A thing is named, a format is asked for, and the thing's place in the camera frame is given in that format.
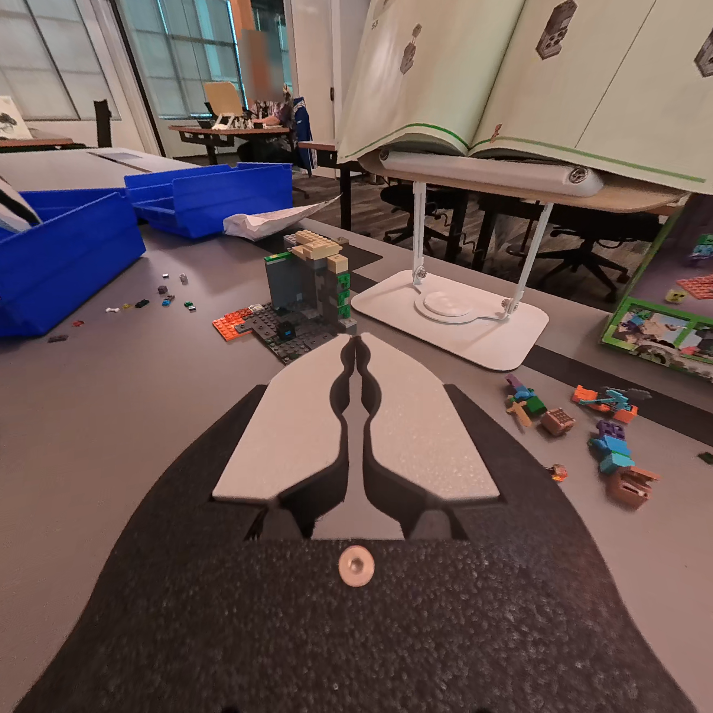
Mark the blue jacket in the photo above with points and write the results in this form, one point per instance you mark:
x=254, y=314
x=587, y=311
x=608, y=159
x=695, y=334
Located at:
x=302, y=133

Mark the toy instruction booklet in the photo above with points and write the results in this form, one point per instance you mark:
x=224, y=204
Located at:
x=445, y=72

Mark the brown toy chest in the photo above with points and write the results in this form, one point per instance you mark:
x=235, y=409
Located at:
x=632, y=487

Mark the small toy torch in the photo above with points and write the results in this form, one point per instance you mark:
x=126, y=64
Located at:
x=558, y=472

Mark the tan chair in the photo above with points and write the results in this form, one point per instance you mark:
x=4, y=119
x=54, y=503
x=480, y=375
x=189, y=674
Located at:
x=223, y=97

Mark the grey toy brick building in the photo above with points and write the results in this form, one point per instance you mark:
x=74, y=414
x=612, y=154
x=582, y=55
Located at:
x=301, y=278

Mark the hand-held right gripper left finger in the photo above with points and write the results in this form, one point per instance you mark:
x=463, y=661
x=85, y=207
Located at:
x=289, y=434

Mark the purple turquoise toy figure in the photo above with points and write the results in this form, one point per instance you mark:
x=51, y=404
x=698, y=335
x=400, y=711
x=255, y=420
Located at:
x=612, y=451

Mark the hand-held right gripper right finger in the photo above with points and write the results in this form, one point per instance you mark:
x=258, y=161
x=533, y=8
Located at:
x=429, y=440

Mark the orange plate with turquoise tool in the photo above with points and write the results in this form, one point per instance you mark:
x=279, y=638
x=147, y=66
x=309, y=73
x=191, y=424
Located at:
x=590, y=398

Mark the blue plastic bin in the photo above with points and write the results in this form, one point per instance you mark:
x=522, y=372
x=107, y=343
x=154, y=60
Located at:
x=234, y=195
x=67, y=262

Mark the green toy brick set box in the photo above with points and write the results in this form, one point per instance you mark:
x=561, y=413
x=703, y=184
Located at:
x=657, y=334

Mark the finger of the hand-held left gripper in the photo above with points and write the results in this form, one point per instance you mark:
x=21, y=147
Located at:
x=8, y=217
x=16, y=196

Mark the brown toy crate brick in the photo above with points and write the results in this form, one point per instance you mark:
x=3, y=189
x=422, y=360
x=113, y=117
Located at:
x=558, y=422

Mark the toy figure with yellow sword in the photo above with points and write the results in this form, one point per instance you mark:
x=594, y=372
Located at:
x=526, y=404

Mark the wooden office table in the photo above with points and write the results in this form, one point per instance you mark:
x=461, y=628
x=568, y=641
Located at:
x=317, y=146
x=223, y=131

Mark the grey desk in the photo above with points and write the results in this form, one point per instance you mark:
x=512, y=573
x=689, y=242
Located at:
x=83, y=167
x=111, y=445

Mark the scattered small toy pieces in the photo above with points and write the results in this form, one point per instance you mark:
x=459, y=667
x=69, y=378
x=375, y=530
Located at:
x=142, y=303

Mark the white paper bag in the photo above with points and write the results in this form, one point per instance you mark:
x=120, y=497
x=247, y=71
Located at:
x=278, y=220

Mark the white book stand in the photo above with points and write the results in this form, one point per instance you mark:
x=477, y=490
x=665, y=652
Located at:
x=457, y=328

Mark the black office chair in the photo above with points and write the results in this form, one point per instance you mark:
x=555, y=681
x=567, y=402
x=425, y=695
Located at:
x=590, y=234
x=423, y=206

